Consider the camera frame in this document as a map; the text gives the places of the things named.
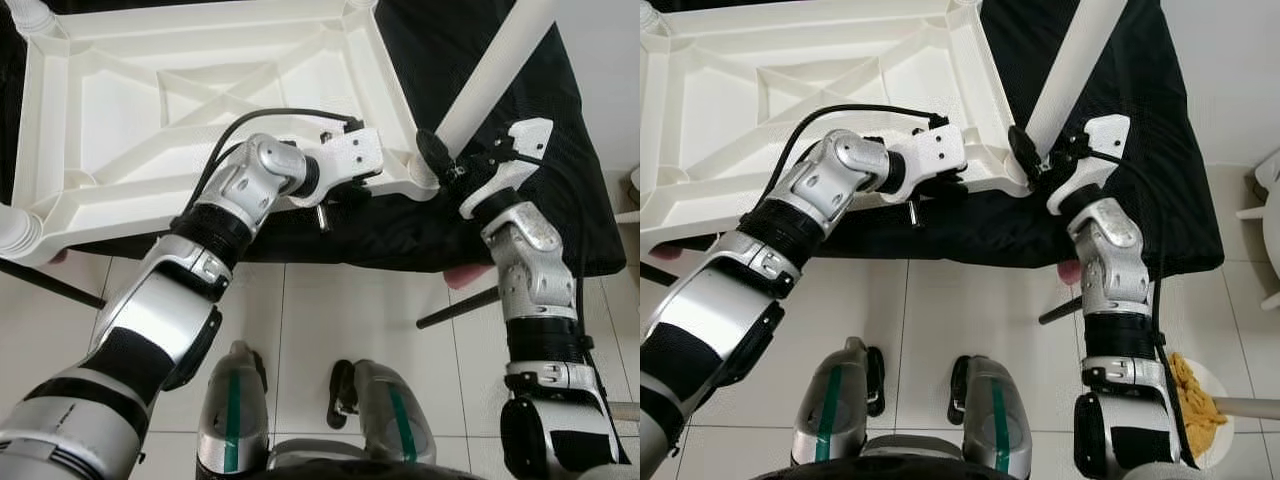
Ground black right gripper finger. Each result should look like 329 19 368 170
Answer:
415 130 460 182
1008 125 1047 181

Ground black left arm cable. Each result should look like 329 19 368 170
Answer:
185 107 363 216
775 103 949 211

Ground white plastic table top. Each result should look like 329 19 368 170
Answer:
640 0 1031 256
0 0 441 266

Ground silver robot right leg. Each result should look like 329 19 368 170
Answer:
948 352 1033 476
328 358 438 466

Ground white bowl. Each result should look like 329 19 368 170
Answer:
1165 350 1236 471

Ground black robot waist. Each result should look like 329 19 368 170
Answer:
750 458 1091 480
240 458 521 480

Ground silver robot leg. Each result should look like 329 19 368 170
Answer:
197 340 271 476
792 337 886 466
948 352 1033 476
328 358 438 466

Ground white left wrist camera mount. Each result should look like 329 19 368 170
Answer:
895 122 968 191
315 127 384 191

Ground silver robot left leg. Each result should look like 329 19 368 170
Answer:
792 337 886 466
197 340 271 476

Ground yellow fried snacks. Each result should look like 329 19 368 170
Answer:
1168 352 1229 456

